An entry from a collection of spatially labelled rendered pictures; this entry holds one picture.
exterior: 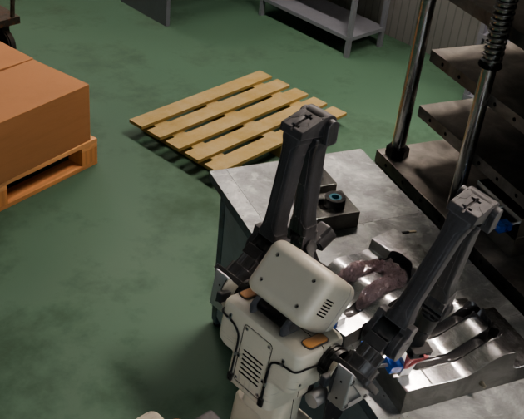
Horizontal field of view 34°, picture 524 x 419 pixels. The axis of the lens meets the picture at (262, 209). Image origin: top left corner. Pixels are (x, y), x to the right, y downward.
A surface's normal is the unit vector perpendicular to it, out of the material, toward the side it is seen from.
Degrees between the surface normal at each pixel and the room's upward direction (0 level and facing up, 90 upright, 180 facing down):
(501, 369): 90
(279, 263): 48
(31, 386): 0
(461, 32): 90
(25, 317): 0
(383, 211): 0
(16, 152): 90
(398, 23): 90
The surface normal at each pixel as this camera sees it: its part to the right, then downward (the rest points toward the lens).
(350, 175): 0.09, -0.82
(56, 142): 0.81, 0.39
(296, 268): -0.48, -0.31
